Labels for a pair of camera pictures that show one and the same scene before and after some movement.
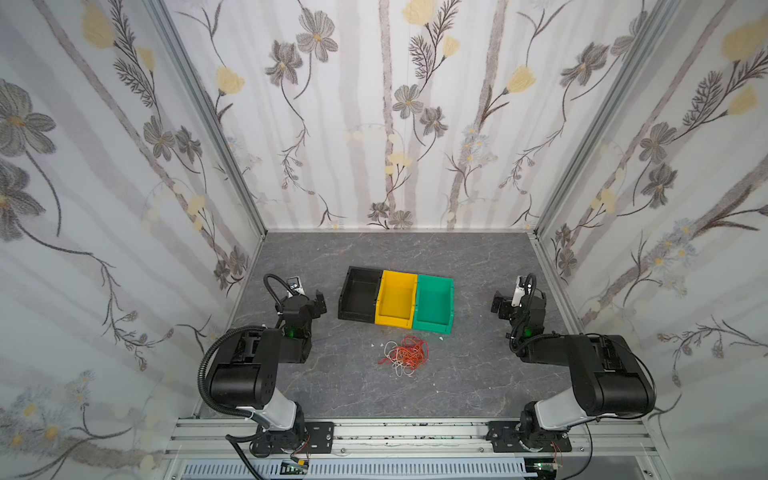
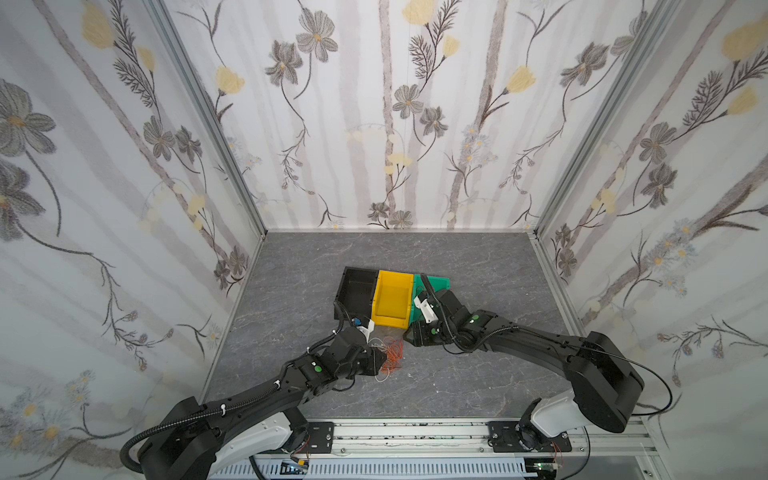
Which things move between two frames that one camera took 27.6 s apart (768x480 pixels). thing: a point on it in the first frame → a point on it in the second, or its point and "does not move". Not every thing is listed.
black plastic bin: x=357 y=298 does not move
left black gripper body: x=313 y=304 → x=372 y=360
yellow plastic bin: x=396 y=299 does not move
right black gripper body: x=504 y=305 → x=417 y=334
